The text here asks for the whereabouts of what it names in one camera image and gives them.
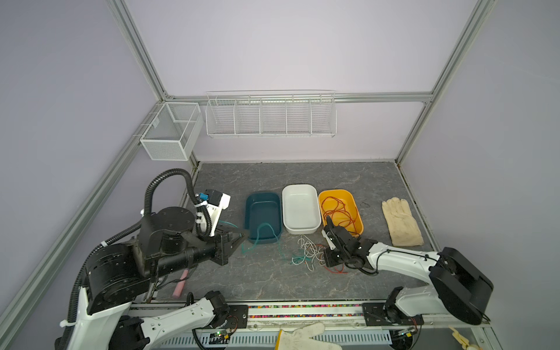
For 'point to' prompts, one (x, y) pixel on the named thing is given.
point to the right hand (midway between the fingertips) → (325, 257)
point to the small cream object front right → (459, 337)
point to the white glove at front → (300, 339)
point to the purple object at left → (181, 284)
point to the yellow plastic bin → (346, 197)
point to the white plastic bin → (301, 212)
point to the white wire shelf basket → (307, 114)
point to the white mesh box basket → (172, 133)
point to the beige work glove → (402, 227)
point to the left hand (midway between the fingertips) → (246, 240)
